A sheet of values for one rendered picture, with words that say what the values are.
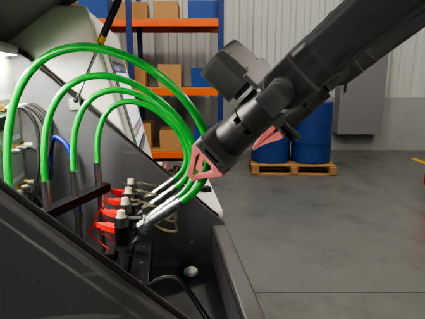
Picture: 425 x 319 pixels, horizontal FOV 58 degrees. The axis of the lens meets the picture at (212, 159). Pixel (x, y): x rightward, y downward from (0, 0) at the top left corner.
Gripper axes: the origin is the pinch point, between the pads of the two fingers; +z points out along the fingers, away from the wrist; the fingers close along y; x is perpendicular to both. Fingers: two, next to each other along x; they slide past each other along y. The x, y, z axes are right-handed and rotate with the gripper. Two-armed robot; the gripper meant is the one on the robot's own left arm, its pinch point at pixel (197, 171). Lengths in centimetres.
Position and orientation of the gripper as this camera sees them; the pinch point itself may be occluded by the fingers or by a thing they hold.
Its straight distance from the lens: 65.3
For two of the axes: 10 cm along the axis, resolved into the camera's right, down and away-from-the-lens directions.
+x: 6.9, 7.3, -0.1
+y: -4.4, 4.1, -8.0
